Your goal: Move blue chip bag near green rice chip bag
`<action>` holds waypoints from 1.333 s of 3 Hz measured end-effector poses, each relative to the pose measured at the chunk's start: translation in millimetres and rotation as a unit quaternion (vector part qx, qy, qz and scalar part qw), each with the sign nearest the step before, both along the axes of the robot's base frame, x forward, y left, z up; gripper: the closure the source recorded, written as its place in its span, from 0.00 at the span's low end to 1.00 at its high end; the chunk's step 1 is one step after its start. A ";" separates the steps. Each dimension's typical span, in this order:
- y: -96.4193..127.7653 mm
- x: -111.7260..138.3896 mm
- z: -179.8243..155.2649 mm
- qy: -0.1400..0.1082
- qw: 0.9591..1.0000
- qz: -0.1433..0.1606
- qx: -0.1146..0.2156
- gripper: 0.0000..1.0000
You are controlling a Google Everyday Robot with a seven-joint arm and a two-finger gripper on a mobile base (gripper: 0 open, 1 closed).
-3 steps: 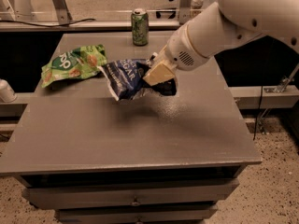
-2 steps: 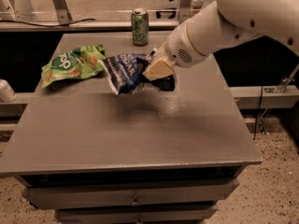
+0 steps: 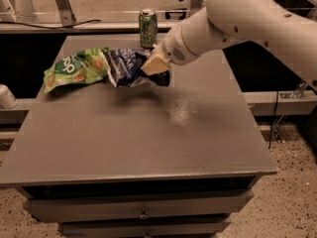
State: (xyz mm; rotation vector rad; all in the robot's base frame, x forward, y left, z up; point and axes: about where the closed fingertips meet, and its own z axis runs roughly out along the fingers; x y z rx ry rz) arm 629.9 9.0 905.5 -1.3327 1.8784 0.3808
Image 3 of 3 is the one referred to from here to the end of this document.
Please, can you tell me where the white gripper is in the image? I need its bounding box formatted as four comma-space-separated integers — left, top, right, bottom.
141, 20, 199, 75

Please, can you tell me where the green rice chip bag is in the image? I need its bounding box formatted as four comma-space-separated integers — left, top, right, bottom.
44, 48, 109, 93

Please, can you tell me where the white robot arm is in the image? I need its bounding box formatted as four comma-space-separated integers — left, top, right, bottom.
142, 0, 317, 88

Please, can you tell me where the lower grey drawer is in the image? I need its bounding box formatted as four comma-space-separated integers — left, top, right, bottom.
59, 216, 230, 238

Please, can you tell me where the green soda can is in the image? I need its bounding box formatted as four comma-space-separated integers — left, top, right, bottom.
139, 8, 158, 49

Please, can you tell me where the black cable on rail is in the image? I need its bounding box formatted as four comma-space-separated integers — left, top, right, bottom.
0, 18, 103, 30

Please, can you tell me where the blue kettle chip bag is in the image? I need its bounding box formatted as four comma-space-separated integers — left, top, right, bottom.
104, 49, 170, 87

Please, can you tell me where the upper grey drawer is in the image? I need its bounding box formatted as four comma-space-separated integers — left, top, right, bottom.
24, 189, 254, 223

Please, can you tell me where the grey metal strut left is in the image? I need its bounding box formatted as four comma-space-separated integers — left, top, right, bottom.
54, 0, 76, 27

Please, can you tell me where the grey drawer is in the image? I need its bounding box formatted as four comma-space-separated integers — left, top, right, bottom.
24, 189, 254, 223
59, 216, 230, 238

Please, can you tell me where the white bottle at left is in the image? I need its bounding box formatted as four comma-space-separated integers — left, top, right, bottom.
0, 84, 18, 109

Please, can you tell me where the grey metal rail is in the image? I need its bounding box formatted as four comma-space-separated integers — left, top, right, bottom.
0, 20, 181, 35

